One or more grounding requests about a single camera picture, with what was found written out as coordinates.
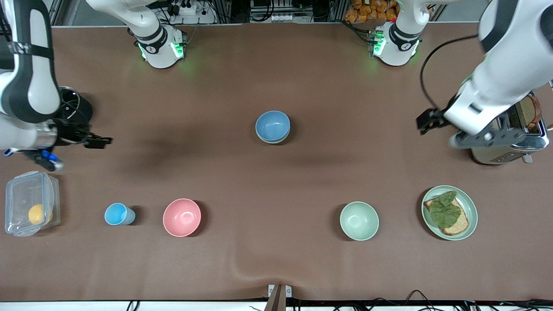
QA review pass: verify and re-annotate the pale green bowl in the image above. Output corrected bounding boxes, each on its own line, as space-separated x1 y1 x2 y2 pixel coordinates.
258 132 291 145
340 201 380 241

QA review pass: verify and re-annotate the blue bowl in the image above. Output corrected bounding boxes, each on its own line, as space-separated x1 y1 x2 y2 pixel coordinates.
255 111 291 143

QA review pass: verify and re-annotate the pink bowl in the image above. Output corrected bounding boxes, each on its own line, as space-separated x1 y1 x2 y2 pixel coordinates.
162 198 202 238

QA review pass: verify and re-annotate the silver toaster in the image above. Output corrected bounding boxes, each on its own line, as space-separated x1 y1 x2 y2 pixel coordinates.
469 91 550 165

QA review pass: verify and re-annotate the toast slice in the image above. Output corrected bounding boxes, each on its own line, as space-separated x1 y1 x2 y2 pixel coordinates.
518 95 542 130

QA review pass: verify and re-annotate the light blue cup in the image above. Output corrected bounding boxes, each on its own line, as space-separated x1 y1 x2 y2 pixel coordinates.
104 203 136 226

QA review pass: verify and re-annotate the clear lidded plastic container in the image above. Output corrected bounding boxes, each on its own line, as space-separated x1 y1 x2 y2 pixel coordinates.
4 171 61 237

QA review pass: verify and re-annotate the yellow lemon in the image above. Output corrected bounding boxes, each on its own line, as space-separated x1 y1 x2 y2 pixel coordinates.
28 203 54 225

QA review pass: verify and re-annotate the green lettuce leaf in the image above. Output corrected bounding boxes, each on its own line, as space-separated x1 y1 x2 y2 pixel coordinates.
429 190 462 228

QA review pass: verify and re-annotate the pale green plate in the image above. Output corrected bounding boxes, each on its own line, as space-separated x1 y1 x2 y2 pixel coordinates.
421 185 479 241

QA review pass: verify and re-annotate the slice of brown bread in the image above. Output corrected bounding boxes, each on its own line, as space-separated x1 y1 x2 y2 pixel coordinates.
423 197 470 236

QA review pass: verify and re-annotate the bag of orange buns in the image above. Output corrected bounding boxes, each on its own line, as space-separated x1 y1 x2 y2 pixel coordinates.
344 0 400 23

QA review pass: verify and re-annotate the white power strip with plugs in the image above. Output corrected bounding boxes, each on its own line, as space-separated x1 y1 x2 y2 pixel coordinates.
166 1 198 16

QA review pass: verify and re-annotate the brown table cloth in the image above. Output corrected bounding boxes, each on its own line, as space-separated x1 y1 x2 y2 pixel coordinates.
0 24 553 301

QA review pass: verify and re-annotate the dark pot with blue handle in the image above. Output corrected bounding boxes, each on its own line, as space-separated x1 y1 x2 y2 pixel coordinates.
3 86 93 161

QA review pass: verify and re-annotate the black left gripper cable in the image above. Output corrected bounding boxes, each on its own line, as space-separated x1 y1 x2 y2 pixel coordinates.
420 35 480 112

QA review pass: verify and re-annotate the metal table edge bracket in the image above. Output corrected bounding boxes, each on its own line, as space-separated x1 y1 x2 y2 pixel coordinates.
267 284 293 311

